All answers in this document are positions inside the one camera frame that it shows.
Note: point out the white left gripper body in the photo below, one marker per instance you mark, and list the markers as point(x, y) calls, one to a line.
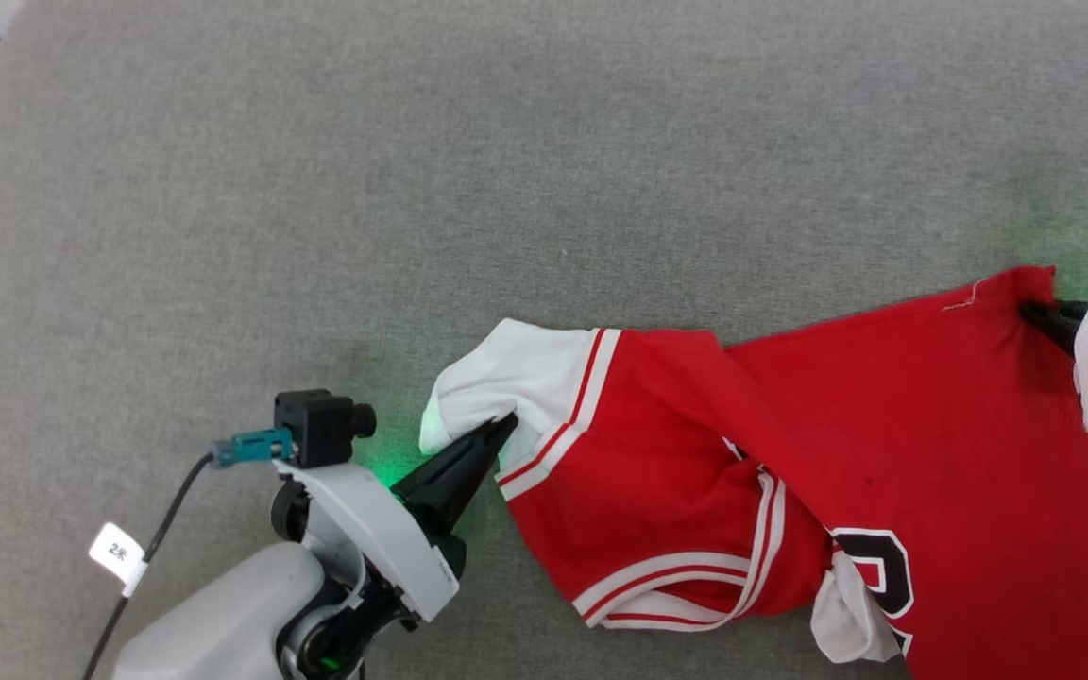
point(383, 543)

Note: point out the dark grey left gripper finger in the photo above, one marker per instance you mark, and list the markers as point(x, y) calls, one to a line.
point(459, 491)
point(454, 453)

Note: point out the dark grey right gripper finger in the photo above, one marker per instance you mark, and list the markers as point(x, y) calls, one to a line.
point(1059, 310)
point(1059, 332)

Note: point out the red and white jersey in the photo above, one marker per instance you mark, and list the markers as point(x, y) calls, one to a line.
point(931, 444)

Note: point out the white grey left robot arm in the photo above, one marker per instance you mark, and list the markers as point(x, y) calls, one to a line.
point(223, 614)

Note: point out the grey fabric sofa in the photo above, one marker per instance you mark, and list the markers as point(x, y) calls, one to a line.
point(544, 170)

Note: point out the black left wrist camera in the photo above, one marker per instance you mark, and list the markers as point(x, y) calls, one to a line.
point(317, 425)

